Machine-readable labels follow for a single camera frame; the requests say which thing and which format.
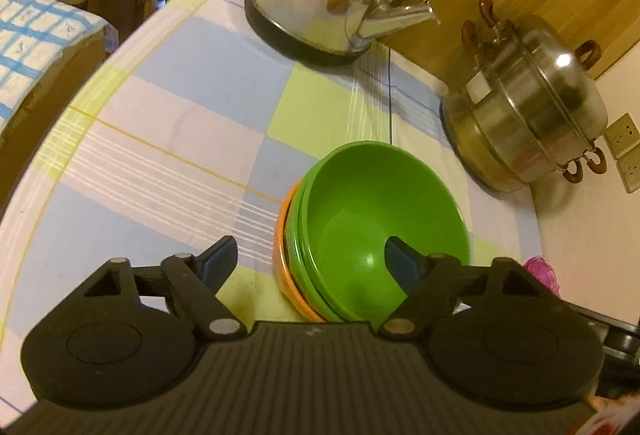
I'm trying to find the checked tablecloth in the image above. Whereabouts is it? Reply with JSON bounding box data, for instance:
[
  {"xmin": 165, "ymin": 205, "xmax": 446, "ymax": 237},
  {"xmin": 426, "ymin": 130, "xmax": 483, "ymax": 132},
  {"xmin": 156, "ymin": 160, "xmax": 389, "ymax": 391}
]
[{"xmin": 0, "ymin": 0, "xmax": 543, "ymax": 416}]

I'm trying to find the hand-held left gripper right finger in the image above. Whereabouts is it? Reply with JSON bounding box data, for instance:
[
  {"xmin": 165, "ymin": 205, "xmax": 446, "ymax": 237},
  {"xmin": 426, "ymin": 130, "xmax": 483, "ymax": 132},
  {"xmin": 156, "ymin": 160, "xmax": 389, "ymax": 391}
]
[{"xmin": 377, "ymin": 237, "xmax": 562, "ymax": 337}]

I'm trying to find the pink plastic object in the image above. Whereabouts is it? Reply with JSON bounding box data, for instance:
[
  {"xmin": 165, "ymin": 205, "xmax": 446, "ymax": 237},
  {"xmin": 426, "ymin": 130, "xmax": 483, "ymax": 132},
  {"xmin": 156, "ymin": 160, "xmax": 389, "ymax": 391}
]
[{"xmin": 522, "ymin": 255, "xmax": 562, "ymax": 294}]

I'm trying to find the green plastic bowl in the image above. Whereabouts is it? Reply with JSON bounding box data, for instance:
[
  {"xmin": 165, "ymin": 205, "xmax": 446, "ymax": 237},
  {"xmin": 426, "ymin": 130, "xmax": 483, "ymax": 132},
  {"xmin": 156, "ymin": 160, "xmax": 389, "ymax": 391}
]
[
  {"xmin": 297, "ymin": 141, "xmax": 472, "ymax": 322},
  {"xmin": 289, "ymin": 175, "xmax": 351, "ymax": 323}
]

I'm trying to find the orange plastic bowl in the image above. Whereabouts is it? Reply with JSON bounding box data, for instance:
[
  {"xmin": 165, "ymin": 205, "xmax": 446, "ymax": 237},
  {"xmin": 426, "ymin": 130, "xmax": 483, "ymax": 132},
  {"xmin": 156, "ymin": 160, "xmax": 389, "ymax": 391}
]
[{"xmin": 272, "ymin": 180, "xmax": 328, "ymax": 323}]

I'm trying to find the stainless steel steamer pot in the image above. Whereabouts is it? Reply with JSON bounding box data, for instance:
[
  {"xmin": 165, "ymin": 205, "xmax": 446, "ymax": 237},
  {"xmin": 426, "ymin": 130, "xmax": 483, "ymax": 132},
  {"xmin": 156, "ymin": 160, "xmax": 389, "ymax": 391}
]
[{"xmin": 440, "ymin": 0, "xmax": 610, "ymax": 193}]

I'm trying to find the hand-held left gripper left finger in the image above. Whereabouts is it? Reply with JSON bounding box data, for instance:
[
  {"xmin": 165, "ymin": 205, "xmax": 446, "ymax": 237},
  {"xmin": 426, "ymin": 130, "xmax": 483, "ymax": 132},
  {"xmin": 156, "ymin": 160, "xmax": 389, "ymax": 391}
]
[{"xmin": 75, "ymin": 236, "xmax": 247, "ymax": 340}]

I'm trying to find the wall socket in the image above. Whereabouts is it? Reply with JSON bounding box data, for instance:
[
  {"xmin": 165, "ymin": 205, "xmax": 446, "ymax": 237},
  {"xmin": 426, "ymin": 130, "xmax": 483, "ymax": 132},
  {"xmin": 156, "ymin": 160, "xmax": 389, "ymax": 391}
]
[
  {"xmin": 616, "ymin": 155, "xmax": 640, "ymax": 194},
  {"xmin": 604, "ymin": 112, "xmax": 640, "ymax": 160}
]

